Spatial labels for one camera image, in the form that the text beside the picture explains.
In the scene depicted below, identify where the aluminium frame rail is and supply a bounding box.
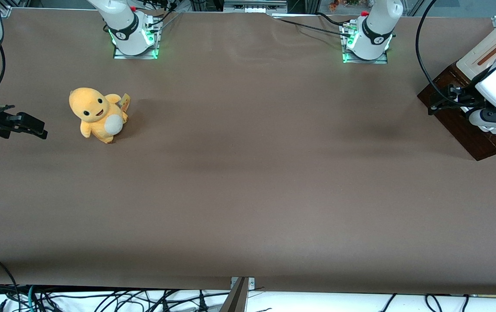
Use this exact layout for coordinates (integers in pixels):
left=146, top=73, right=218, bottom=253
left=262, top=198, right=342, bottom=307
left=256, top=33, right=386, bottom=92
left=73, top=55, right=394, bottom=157
left=223, top=0, right=288, bottom=14

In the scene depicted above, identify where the grey metal mount post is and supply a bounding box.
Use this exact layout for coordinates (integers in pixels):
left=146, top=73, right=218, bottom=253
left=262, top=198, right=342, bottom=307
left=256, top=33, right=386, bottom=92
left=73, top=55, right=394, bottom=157
left=219, top=277, right=250, bottom=312

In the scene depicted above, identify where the long black cable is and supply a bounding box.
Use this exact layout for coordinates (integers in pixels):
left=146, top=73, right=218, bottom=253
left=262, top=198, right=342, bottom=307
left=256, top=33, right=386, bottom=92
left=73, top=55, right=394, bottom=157
left=272, top=16, right=349, bottom=36

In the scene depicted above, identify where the small silver metal bracket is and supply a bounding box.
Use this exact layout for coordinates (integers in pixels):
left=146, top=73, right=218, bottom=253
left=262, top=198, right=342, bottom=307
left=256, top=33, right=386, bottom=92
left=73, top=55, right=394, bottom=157
left=230, top=276, right=256, bottom=290

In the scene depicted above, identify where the dark wooden base board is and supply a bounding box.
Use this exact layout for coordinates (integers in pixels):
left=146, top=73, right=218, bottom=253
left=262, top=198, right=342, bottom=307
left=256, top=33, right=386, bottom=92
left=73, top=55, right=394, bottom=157
left=417, top=62, right=496, bottom=162

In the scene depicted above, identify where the yellow plush toy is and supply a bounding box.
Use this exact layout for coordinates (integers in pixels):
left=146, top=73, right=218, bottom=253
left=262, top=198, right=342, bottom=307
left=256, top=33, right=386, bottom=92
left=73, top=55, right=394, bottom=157
left=69, top=87, right=131, bottom=144

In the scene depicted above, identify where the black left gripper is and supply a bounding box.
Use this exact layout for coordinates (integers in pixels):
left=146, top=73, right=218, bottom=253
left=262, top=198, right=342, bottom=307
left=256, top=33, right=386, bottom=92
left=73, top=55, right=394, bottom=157
left=429, top=84, right=489, bottom=116

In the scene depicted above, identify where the short black cable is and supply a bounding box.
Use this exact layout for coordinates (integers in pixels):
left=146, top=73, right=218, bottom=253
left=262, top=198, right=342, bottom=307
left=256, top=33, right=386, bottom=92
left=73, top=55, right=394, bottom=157
left=316, top=12, right=345, bottom=26

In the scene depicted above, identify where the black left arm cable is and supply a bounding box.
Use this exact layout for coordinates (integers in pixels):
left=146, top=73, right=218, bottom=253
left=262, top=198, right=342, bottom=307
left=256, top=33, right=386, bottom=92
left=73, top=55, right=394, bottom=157
left=415, top=0, right=462, bottom=107

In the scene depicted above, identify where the brown table cloth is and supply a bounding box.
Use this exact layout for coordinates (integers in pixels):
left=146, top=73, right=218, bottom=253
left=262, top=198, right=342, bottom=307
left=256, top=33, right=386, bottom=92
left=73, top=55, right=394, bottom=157
left=0, top=8, right=496, bottom=296

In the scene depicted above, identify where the white drawer cabinet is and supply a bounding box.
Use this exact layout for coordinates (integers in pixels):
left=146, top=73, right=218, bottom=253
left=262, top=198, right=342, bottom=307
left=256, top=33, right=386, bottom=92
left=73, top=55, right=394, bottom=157
left=455, top=9, right=496, bottom=84

